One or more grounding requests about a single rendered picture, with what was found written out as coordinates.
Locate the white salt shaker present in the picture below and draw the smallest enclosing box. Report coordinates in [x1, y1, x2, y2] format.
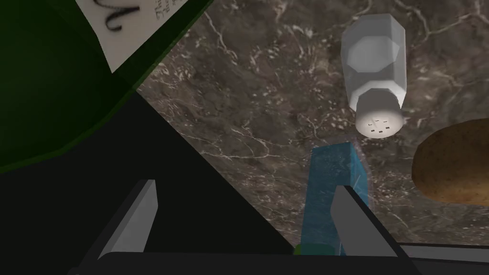
[340, 13, 407, 139]

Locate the blue rectangular sponge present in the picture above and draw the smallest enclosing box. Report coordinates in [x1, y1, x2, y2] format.
[293, 142, 370, 256]

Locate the brown potato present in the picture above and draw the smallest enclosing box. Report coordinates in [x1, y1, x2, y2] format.
[411, 118, 489, 208]

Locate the green bottle with white label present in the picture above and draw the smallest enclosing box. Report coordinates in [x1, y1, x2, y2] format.
[0, 0, 214, 174]

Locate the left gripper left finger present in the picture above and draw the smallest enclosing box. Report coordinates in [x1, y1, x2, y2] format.
[78, 179, 159, 265]

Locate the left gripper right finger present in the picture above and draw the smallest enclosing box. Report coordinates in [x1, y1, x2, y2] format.
[330, 185, 410, 257]

